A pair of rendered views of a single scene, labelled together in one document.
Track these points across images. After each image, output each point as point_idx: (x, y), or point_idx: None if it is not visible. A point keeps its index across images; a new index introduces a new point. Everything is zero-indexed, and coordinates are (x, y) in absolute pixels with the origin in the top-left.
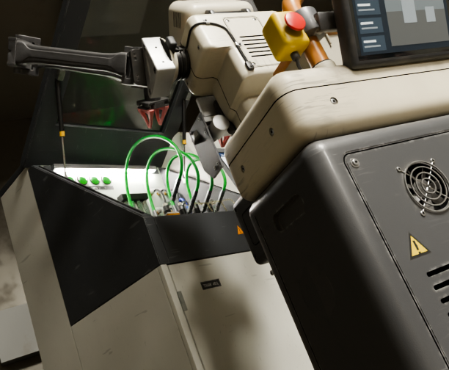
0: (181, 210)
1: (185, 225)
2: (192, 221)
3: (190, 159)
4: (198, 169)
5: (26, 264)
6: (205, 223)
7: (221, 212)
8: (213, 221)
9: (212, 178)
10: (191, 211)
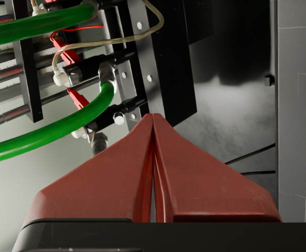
0: (85, 79)
1: None
2: None
3: (14, 156)
4: (77, 119)
5: None
6: None
7: None
8: None
9: (78, 19)
10: (109, 62)
